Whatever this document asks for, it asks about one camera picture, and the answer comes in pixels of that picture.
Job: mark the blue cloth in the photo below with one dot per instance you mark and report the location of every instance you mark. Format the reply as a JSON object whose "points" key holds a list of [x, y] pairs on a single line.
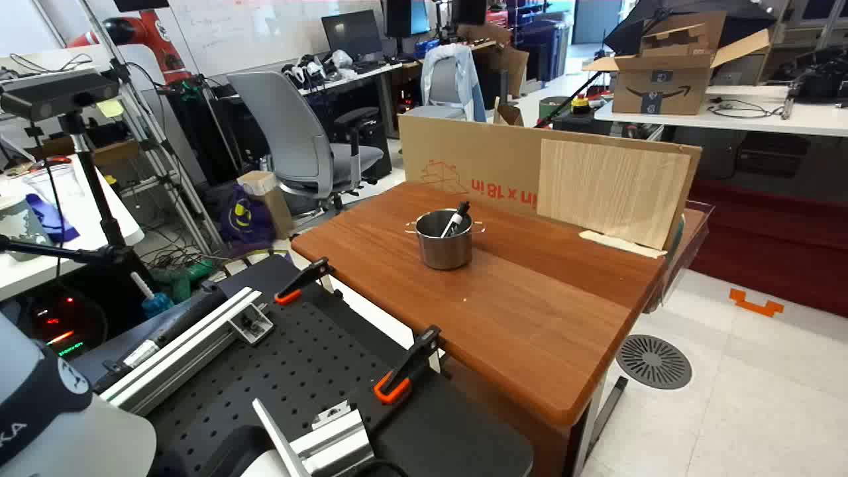
{"points": [[49, 221]]}

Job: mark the black white dry-erase marker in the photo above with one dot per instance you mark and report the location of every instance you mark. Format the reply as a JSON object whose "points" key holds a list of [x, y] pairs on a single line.
{"points": [[460, 214]]}

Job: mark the black camera tripod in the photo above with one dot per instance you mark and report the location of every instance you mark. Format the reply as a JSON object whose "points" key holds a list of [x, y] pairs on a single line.
{"points": [[102, 206]]}

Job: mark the brown paper bag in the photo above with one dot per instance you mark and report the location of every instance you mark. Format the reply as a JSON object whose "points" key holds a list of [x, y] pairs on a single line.
{"points": [[266, 200]]}

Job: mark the white work table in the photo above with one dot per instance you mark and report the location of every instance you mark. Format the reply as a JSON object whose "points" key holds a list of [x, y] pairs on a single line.
{"points": [[796, 120]]}

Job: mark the silver metal bowl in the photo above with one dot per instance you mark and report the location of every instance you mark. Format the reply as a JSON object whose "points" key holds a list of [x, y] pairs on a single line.
{"points": [[441, 251]]}

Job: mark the short aluminium rail bracket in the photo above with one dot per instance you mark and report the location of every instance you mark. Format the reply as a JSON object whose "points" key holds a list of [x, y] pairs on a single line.
{"points": [[327, 440]]}

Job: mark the grey office chair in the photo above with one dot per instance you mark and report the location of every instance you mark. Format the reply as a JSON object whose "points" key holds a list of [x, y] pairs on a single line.
{"points": [[292, 132]]}

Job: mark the brown cardboard panel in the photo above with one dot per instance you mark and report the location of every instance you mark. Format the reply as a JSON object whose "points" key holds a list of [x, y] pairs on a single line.
{"points": [[467, 161]]}

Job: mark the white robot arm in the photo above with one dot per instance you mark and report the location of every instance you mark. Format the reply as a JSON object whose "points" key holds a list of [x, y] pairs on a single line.
{"points": [[88, 446]]}

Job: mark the silver metal stand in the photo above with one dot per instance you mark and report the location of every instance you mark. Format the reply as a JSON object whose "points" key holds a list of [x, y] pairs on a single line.
{"points": [[163, 148]]}

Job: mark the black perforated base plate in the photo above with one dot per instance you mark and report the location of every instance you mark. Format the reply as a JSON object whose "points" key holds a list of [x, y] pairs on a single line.
{"points": [[308, 361]]}

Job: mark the black computer monitor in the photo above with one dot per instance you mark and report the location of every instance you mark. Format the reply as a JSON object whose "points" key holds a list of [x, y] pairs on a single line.
{"points": [[354, 35]]}

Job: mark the open cardboard shipping box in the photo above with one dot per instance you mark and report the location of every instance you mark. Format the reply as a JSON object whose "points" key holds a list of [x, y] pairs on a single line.
{"points": [[657, 87]]}

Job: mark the long aluminium rail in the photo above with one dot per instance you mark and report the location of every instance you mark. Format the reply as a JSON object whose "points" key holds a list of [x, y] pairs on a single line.
{"points": [[187, 346]]}

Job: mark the light wood panel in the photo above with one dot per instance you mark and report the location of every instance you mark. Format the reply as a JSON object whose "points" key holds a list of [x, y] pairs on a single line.
{"points": [[611, 188]]}

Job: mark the light blue office chair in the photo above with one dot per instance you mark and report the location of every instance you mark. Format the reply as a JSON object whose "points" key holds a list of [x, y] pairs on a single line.
{"points": [[451, 81]]}

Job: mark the white side table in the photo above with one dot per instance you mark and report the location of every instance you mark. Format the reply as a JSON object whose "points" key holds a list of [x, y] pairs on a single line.
{"points": [[81, 193]]}

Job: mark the black control box red lights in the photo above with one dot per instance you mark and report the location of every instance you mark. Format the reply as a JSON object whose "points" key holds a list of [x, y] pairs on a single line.
{"points": [[62, 320]]}

